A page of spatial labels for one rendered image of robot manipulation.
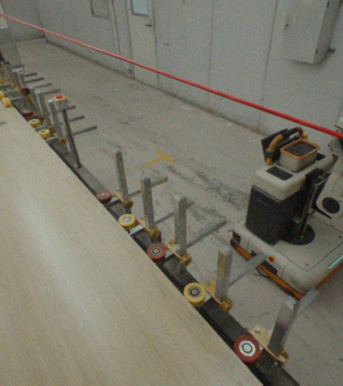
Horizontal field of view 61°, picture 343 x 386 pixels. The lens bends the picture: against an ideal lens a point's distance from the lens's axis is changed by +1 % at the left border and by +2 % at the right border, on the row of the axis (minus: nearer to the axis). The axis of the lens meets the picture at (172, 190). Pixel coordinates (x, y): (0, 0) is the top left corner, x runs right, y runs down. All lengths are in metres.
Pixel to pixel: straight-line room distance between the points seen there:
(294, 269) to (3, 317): 1.63
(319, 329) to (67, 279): 1.61
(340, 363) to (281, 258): 0.65
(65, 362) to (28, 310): 0.25
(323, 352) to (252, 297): 0.50
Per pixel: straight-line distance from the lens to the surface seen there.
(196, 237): 1.39
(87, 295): 1.20
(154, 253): 1.26
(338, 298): 2.44
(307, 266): 2.15
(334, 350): 2.22
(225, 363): 1.04
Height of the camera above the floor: 1.86
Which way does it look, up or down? 37 degrees down
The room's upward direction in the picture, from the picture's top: 2 degrees counter-clockwise
